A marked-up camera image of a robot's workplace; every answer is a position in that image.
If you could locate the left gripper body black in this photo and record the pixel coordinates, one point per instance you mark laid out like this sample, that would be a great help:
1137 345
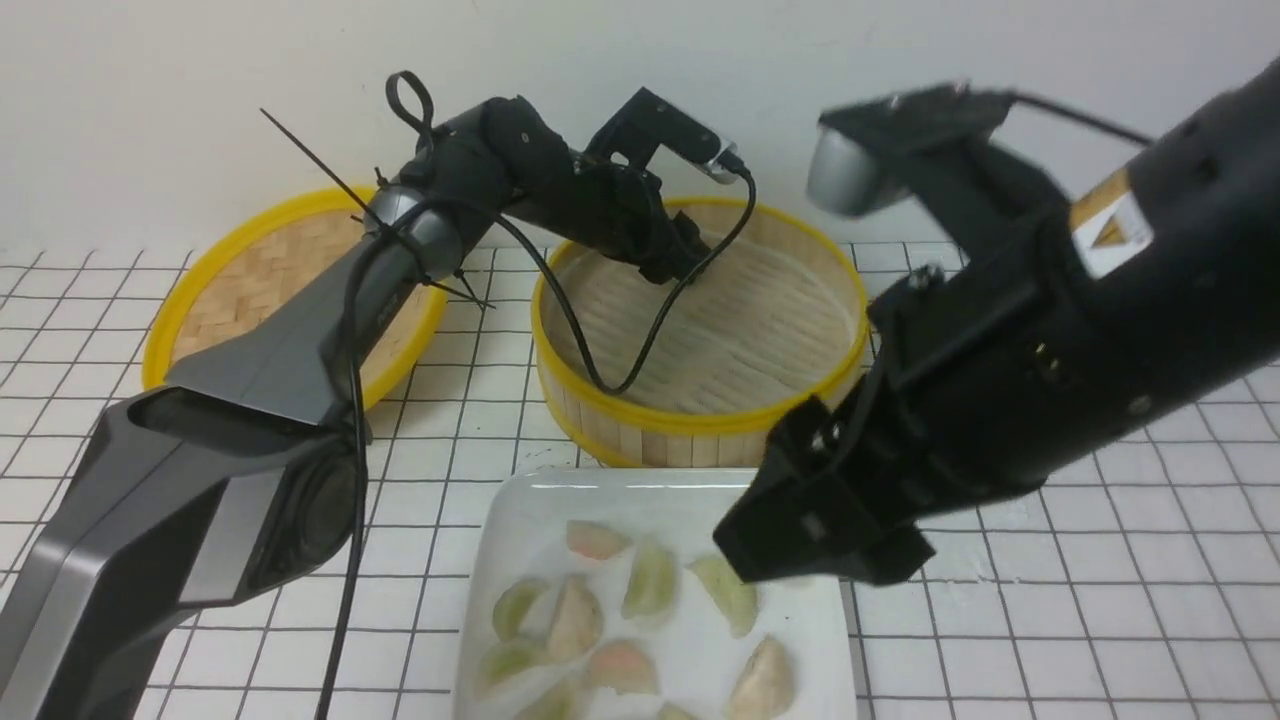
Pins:
609 208

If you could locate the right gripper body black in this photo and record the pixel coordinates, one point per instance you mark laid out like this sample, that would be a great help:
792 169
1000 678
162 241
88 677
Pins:
961 408

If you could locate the green dumpling steamer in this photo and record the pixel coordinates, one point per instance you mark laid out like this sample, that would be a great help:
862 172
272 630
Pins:
514 604

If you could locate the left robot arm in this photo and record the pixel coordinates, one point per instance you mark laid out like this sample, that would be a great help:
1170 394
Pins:
245 469

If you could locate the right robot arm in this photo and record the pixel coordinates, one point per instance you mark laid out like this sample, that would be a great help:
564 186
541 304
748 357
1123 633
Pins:
1110 279

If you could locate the green dumpling plate centre right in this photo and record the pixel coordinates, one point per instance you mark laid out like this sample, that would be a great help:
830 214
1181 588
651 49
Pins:
737 602

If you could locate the pink dumpling plate top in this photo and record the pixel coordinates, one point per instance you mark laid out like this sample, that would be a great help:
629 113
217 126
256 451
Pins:
593 541

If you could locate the pink dumpling plate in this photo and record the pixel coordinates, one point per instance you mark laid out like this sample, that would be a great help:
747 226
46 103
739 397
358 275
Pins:
593 541
624 667

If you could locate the pale dumpling plate lower right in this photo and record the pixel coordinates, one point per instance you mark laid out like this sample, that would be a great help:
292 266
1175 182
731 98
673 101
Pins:
766 687

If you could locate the pale dumpling plate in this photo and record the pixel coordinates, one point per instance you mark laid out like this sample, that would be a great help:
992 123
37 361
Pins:
766 687
577 622

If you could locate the white square plate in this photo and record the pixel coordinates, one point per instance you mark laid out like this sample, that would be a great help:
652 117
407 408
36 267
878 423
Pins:
599 594

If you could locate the pale dumpling plate centre left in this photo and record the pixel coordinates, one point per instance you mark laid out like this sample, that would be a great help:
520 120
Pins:
577 622

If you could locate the small dumpling plate bottom edge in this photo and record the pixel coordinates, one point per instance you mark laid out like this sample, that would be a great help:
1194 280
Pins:
671 711

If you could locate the pink dumpling plate bottom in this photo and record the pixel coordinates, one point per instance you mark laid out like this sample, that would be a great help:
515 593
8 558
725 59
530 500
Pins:
624 667

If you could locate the green dumpling plate lower left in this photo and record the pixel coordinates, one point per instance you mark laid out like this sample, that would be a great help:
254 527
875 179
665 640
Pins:
505 660

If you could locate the green dumpling plate bottom edge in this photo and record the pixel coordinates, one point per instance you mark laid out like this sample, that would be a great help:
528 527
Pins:
568 698

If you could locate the yellow-rimmed bamboo steamer basket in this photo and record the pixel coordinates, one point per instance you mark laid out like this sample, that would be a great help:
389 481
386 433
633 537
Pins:
778 318

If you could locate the black zip tie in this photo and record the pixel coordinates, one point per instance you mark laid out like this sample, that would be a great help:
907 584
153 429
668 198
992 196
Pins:
394 207

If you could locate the yellow-rimmed bamboo steamer lid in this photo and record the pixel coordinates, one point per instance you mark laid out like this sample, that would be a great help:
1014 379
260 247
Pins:
245 277

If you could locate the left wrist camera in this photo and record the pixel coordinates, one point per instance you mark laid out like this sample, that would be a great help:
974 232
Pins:
647 123

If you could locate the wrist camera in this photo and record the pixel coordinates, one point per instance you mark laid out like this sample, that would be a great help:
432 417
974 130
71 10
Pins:
873 153
647 123

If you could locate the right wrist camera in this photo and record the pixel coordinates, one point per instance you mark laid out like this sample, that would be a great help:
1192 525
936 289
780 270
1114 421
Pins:
873 153

